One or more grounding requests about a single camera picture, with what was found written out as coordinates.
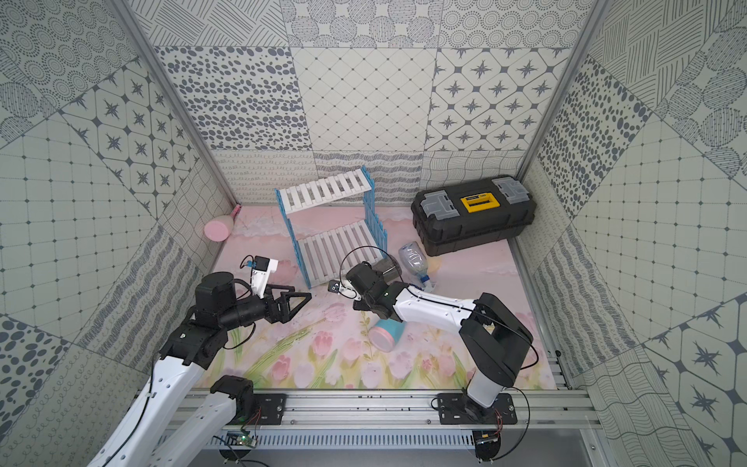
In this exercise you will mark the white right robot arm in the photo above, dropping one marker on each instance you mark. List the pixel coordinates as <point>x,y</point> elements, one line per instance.
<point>497,341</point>

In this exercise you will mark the blue and white slatted shelf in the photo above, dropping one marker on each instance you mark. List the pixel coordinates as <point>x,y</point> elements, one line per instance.
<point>340,244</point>

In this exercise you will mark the floral pink table mat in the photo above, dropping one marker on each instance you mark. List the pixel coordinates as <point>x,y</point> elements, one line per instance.
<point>326,345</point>

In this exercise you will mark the teal pink spray bottle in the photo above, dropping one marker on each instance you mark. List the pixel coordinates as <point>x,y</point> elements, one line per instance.
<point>385,334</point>

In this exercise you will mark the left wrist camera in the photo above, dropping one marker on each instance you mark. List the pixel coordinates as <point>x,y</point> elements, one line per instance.
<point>256,271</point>

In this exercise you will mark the aluminium mounting rail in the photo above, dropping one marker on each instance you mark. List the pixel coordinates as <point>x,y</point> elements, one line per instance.
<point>403,419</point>

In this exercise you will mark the small green circuit board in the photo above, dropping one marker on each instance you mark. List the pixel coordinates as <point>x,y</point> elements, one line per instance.
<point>242,439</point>

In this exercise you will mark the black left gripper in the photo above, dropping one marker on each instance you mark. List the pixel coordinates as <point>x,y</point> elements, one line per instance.
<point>274,306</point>

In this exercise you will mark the black toolbox yellow label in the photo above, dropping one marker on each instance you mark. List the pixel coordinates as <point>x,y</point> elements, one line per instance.
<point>470,214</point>

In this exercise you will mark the clear blue spray bottle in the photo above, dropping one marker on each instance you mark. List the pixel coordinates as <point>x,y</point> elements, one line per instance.
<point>415,261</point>

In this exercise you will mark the smoky grey spray bottle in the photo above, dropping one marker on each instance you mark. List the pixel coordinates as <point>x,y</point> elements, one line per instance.
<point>389,269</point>

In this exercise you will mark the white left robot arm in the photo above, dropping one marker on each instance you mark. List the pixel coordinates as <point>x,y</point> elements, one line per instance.
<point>182,361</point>

